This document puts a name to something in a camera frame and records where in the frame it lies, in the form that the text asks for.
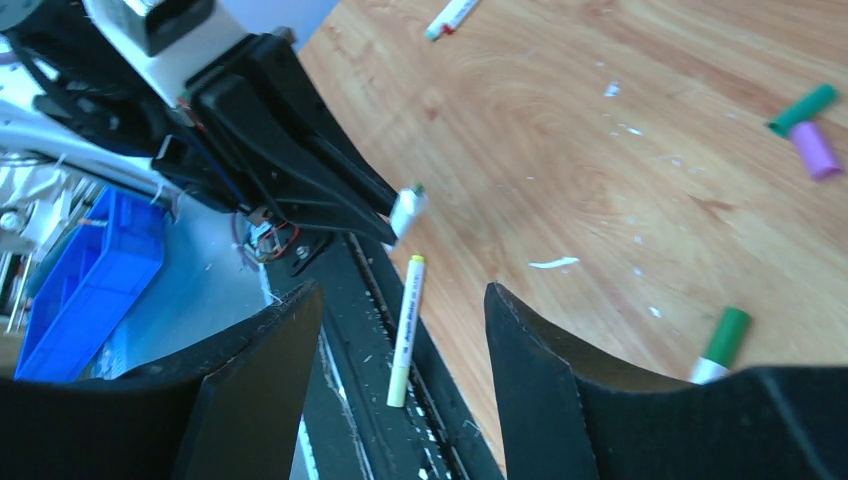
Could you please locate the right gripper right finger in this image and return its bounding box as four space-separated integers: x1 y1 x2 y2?
484 283 847 479

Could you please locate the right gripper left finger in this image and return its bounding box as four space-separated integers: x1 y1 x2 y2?
1 281 324 479

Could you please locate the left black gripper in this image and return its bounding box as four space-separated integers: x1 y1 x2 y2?
153 34 397 244

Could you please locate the white pen yellow cap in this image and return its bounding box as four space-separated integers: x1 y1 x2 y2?
386 255 427 408

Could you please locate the white pen green cap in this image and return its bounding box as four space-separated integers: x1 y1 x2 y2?
689 307 752 384

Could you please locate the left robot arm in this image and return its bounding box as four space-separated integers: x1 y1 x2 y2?
1 1 397 244

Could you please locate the white paper scrap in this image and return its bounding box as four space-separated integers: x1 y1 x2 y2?
528 256 580 269

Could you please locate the blue plastic bin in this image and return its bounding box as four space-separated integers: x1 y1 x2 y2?
14 189 166 382

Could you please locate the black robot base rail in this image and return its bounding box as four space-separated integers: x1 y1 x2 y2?
264 227 502 479

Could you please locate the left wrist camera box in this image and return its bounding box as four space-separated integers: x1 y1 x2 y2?
83 0 248 107

